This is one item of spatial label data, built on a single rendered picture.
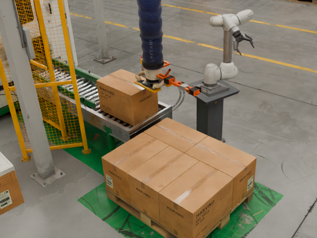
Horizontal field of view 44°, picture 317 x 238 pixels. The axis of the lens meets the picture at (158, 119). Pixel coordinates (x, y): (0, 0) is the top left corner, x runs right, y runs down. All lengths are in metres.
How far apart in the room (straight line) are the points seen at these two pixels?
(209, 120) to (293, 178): 1.16
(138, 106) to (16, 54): 1.37
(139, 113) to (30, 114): 1.17
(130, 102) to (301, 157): 2.15
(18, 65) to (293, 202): 3.09
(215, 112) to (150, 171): 1.39
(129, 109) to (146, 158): 0.68
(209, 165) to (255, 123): 1.82
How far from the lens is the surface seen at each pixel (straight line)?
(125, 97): 4.37
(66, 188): 4.65
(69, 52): 4.47
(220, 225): 4.01
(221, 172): 3.83
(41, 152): 4.62
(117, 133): 4.53
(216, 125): 4.97
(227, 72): 4.69
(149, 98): 4.51
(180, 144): 4.17
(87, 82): 5.59
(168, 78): 4.02
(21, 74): 4.16
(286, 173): 4.78
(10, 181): 3.49
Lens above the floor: 2.98
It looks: 32 degrees down
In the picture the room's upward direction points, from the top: 3 degrees counter-clockwise
